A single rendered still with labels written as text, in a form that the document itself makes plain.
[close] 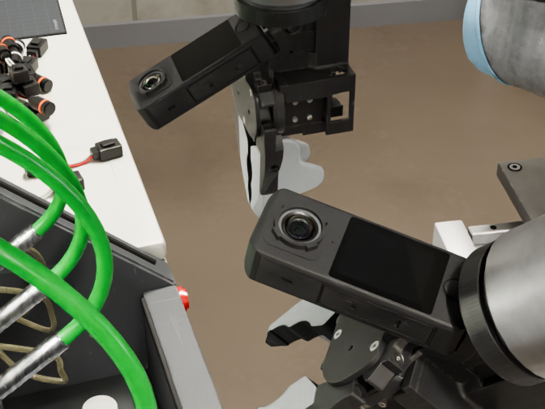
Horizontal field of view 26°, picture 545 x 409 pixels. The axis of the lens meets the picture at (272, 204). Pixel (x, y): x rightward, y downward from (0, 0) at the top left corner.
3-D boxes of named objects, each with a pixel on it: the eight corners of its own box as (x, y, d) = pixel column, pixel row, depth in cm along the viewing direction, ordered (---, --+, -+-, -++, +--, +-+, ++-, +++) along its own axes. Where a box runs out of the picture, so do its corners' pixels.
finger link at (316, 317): (322, 385, 75) (405, 389, 67) (252, 333, 73) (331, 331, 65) (344, 343, 76) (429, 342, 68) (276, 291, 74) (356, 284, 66)
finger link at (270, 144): (284, 202, 95) (284, 109, 90) (265, 205, 95) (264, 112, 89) (266, 170, 99) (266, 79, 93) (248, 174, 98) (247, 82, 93)
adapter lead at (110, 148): (118, 148, 150) (116, 134, 149) (123, 157, 148) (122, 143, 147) (23, 172, 146) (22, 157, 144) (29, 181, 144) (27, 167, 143)
